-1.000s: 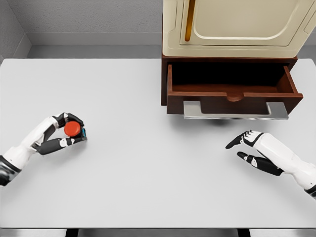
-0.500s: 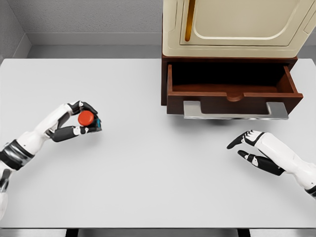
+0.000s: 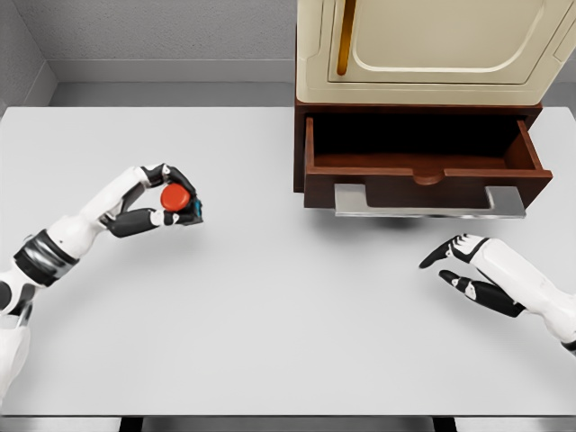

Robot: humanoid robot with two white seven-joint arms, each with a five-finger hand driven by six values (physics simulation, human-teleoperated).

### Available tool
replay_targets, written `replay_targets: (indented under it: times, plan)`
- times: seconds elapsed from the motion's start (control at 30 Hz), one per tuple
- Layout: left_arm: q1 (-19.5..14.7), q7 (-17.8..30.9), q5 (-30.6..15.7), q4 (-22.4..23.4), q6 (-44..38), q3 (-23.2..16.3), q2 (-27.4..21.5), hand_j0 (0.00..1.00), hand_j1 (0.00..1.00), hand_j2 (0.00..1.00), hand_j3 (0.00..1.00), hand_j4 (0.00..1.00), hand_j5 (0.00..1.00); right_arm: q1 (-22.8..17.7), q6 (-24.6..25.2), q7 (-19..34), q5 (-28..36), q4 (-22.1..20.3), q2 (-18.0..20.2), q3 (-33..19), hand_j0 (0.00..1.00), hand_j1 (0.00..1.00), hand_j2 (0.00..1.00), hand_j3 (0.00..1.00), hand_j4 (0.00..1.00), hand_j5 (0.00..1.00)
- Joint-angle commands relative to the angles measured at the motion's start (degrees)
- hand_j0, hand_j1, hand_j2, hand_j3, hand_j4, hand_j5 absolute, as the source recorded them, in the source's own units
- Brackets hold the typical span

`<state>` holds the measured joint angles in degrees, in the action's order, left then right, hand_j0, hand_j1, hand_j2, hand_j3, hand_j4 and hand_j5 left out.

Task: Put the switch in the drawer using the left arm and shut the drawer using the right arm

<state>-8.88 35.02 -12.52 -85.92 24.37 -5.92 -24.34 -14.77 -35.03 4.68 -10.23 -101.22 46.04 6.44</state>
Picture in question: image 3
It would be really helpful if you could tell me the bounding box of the brown wooden drawer silver handle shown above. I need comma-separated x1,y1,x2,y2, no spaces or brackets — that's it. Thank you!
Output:
302,113,554,220

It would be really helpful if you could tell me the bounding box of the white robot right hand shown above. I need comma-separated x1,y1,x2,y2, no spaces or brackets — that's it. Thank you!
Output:
418,233,548,319

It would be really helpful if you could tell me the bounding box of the cream cabinet with brown base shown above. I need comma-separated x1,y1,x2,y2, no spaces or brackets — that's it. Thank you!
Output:
292,0,576,195

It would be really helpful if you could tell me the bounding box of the gold door handle bar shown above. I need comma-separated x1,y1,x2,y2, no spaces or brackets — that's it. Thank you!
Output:
336,0,357,77

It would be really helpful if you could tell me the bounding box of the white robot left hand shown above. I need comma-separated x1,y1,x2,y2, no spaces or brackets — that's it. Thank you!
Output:
82,162,205,239

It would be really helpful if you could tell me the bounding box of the red button switch black base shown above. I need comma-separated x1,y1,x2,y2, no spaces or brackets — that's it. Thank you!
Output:
160,182,205,225

